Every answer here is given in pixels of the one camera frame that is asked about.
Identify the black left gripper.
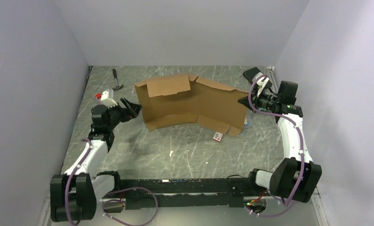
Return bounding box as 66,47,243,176
106,97,142,130

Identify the brown cardboard box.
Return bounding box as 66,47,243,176
135,73,248,137

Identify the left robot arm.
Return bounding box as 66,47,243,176
50,96,142,226

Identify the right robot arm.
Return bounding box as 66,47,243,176
238,78,322,207

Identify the clear box of paper clips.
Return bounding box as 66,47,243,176
244,117,252,129

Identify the red white staples box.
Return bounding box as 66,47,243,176
212,131,224,142

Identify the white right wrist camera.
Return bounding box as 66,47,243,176
256,75,269,97

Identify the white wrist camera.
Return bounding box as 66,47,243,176
256,75,269,97
95,89,118,108

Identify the black handled hammer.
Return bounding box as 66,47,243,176
112,69,124,91

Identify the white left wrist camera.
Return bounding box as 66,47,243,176
95,89,118,108

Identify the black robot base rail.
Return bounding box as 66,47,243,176
104,177,264,210

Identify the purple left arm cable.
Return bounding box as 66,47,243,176
64,138,159,226

